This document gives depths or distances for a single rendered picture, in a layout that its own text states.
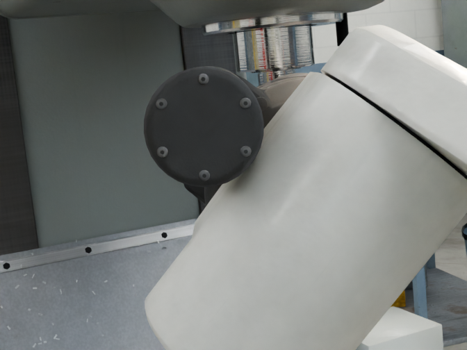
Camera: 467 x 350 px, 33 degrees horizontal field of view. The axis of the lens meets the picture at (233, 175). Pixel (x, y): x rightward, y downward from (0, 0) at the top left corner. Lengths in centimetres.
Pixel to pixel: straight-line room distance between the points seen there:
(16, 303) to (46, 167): 14
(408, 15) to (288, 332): 567
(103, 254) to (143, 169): 10
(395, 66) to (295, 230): 6
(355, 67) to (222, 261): 7
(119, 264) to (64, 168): 11
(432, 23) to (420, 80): 580
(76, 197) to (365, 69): 62
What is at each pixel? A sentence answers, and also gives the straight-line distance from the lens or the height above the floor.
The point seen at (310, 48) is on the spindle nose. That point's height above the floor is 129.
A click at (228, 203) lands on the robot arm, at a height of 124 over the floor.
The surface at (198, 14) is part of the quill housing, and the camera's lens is 44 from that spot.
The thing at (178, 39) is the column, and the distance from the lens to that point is 86.
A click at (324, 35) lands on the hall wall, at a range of 547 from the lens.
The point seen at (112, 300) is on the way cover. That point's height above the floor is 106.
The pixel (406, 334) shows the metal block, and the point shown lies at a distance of 53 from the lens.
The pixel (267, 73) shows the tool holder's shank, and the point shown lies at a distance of 47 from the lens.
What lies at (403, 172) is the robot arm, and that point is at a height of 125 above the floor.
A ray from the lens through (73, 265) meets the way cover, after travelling 82.
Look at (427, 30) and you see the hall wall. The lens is 599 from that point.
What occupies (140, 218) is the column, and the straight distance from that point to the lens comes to 85.
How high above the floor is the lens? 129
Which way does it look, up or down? 8 degrees down
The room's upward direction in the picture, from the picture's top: 6 degrees counter-clockwise
